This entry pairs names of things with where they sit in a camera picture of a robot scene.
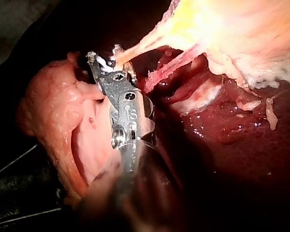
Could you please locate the dark red liver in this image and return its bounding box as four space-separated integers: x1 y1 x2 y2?
132 45 290 232

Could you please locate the right arm instrument jaw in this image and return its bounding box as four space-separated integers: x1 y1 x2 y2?
87 51 123 91
122 61 138 87

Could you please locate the right arm instrument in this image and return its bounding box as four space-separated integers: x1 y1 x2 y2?
101 72 157 151

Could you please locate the white clip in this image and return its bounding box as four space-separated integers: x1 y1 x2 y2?
96 55 118 73

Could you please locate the pale fatty tissue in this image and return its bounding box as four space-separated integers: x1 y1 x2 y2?
265 96 279 131
15 51 123 206
168 79 224 115
235 97 262 112

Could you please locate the thin tube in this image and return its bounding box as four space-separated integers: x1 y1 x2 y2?
141 47 208 94
113 36 184 67

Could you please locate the thin steel wire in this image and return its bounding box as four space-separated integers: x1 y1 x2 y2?
0 144 38 180
0 208 62 228

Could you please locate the gallbladder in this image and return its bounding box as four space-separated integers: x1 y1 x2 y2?
156 0 290 90

